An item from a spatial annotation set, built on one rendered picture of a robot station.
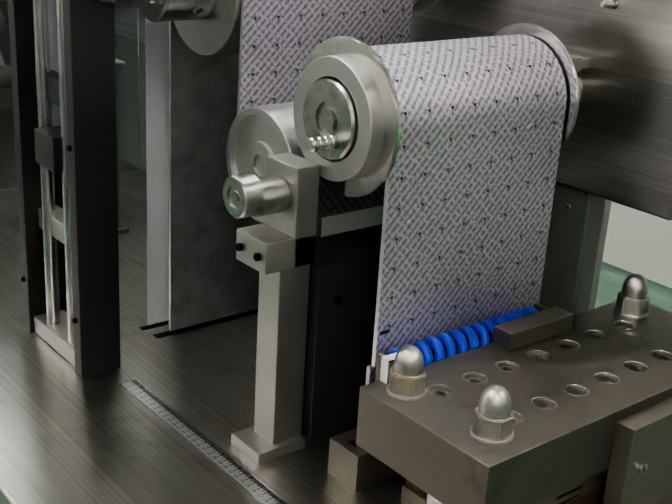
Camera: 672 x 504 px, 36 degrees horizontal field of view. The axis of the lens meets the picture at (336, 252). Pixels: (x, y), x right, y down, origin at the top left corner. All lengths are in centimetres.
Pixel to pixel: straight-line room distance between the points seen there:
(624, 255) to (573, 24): 300
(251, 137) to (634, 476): 50
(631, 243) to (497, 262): 304
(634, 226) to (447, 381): 315
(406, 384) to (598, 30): 46
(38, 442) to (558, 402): 52
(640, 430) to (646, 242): 312
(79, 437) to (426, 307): 38
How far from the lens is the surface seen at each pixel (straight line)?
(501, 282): 110
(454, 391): 96
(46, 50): 122
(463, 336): 104
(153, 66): 126
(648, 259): 409
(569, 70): 110
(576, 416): 95
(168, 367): 126
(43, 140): 121
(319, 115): 97
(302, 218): 99
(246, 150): 110
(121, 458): 109
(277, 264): 98
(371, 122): 92
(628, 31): 115
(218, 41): 113
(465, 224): 103
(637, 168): 115
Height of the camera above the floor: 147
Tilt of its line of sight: 21 degrees down
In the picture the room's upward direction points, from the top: 3 degrees clockwise
